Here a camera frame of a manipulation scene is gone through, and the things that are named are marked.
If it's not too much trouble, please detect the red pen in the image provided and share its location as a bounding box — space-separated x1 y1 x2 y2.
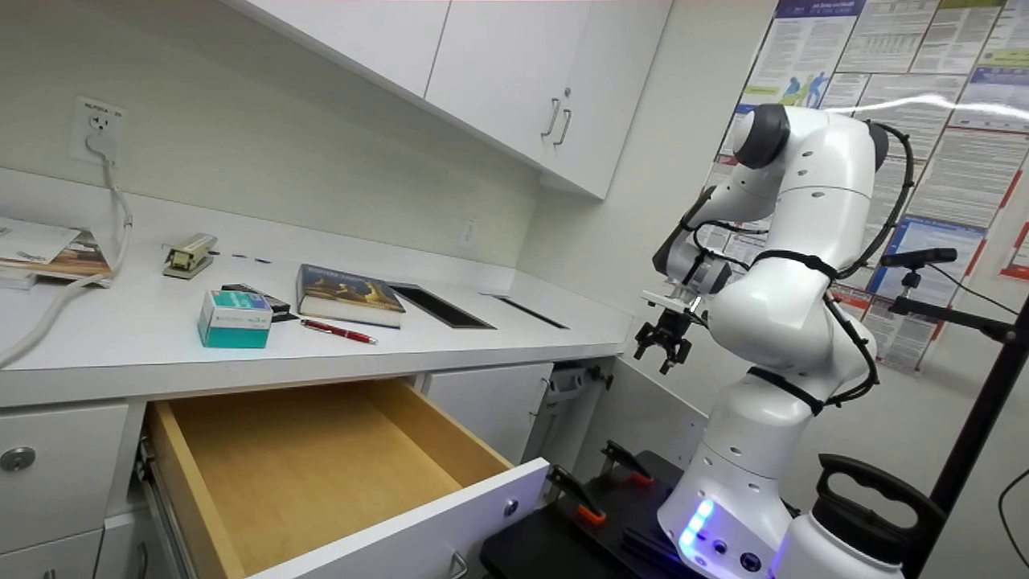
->
300 315 381 348

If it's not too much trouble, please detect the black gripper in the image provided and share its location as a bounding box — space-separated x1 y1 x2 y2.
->
630 306 699 378

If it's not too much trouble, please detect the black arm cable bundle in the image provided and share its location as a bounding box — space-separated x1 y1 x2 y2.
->
654 116 916 418

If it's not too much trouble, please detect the black key fob with keys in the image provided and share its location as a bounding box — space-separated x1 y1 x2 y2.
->
220 279 300 324

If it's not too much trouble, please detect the white upper cabinet door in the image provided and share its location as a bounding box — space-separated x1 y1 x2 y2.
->
241 0 456 99
546 0 678 204
425 0 597 169

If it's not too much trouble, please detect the olive green stapler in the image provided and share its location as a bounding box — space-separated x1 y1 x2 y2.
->
160 231 222 284

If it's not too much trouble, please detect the wooden drawer with white front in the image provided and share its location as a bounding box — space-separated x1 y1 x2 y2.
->
137 378 556 579

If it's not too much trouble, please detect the black clamp with red tip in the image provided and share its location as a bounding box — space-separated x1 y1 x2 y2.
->
597 437 659 497

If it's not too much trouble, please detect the green header wall poster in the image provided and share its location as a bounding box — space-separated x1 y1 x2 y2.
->
910 0 1011 77

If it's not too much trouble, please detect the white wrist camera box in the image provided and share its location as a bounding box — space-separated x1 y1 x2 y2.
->
639 286 711 320

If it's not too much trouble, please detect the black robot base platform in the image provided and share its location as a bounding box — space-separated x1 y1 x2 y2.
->
479 446 688 579

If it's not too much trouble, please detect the black camera stand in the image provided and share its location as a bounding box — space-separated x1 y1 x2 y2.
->
884 240 1029 522

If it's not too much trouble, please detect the white power cable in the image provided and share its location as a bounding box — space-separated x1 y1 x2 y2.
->
0 133 137 369

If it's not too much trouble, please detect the teal and white box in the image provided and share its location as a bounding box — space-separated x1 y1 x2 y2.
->
192 286 273 350

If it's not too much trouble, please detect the stack of papers and magazines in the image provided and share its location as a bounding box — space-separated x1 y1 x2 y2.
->
0 216 116 290

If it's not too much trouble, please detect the book with dark picture cover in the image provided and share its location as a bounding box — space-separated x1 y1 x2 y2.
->
293 262 412 331

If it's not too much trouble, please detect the black clamp with orange handle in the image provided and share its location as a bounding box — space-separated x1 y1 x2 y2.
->
543 460 610 530

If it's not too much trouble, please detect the white drawer with round knob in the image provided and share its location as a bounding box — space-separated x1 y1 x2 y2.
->
0 399 137 561

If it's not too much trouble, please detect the white wall outlet with plug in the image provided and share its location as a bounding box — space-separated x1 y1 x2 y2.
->
71 95 132 169

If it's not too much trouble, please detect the white jug with black handle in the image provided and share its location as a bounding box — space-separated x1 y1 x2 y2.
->
770 452 950 579

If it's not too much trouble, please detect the purple header wall poster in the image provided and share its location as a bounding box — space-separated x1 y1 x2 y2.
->
738 0 869 111

